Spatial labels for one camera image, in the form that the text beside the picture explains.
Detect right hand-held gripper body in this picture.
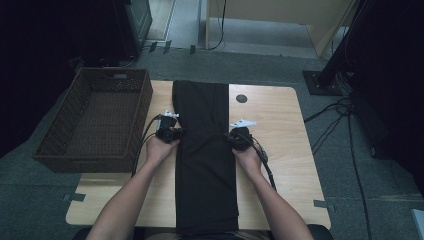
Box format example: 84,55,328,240
229,119,258,152

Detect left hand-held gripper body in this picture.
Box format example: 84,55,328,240
155,110,180,144

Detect black pants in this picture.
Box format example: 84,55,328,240
172,79,240,236

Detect brown wicker basket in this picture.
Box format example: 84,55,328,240
32,67,154,174

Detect person's left hand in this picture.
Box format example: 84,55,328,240
145,136,181,167

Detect person's right hand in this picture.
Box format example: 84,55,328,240
232,146,264,178

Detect grey floor tape strip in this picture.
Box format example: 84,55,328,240
62,192,87,203
313,198,336,213

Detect black cabinet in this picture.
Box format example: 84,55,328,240
113,0,154,61

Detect black curtain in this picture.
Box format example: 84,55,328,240
346,0,424,198
0,0,118,158

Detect white flat object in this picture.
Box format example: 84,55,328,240
410,208,424,240

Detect left hand-held gripper cable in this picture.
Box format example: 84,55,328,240
131,114,163,178

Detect hand-held gripper cable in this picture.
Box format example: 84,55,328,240
131,114,163,178
246,133,278,192

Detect right hand-held gripper cable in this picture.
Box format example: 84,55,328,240
246,133,278,192

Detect black floor cable bundle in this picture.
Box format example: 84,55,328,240
303,97,354,155

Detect black stand base plate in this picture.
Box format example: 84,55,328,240
302,69,343,97

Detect black stand post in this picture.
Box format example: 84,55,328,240
318,0,371,88

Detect black hanging cable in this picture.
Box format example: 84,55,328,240
208,0,228,52

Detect long black floor cable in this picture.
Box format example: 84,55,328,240
347,109,373,240

